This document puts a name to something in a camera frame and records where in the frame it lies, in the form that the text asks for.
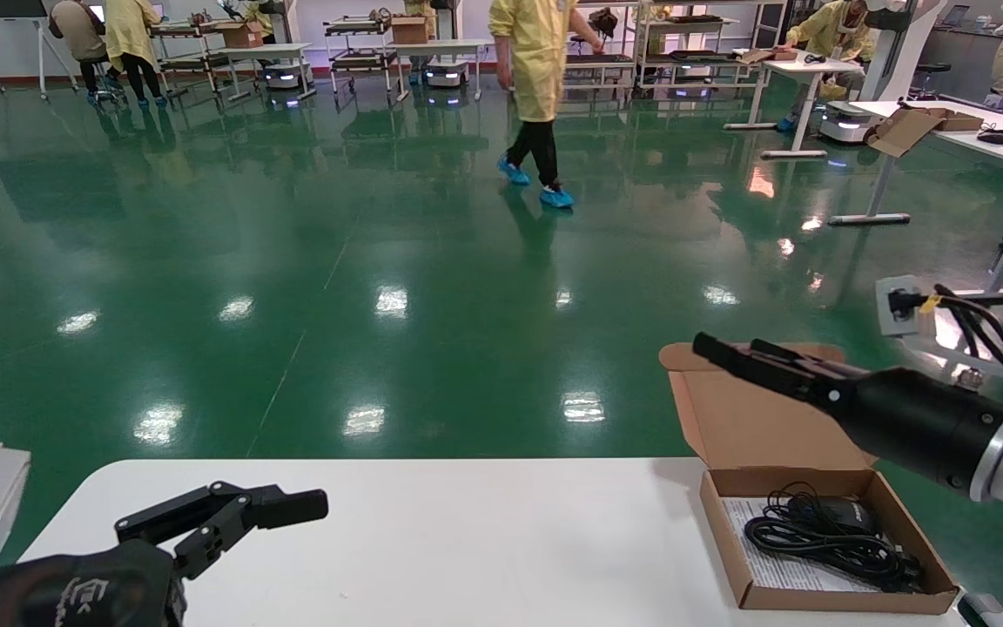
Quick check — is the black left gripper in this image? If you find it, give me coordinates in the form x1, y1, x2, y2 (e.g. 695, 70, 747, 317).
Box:
0, 482, 330, 627

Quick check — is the grey metal table foot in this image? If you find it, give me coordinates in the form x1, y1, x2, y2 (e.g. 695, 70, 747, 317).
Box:
957, 592, 1003, 627

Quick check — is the white wheeled robot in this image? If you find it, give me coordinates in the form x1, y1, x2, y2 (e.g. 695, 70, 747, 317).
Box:
818, 0, 946, 145

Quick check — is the black coiled mouse cable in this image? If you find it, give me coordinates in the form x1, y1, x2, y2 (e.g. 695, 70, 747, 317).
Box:
744, 483, 925, 595

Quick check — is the white printed paper leaflet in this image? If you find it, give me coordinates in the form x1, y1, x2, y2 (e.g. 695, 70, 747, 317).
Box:
722, 496, 907, 594

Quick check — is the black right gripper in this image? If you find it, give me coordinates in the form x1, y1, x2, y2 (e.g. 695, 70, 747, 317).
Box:
693, 332, 1003, 499

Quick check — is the person in brown jacket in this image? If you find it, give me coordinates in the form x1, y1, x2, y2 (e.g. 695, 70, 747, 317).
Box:
44, 0, 111, 95

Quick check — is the white shelf rack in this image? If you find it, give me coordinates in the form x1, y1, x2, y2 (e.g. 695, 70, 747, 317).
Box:
641, 0, 788, 92
564, 0, 644, 92

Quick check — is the cardboard storage box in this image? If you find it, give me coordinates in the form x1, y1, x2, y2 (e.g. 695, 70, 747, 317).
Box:
658, 342, 961, 615

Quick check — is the black round stool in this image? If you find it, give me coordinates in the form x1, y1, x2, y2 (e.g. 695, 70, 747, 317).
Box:
915, 61, 953, 101

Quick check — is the metal cart with parts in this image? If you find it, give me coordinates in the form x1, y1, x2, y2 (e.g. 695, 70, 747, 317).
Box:
325, 7, 407, 97
149, 10, 228, 101

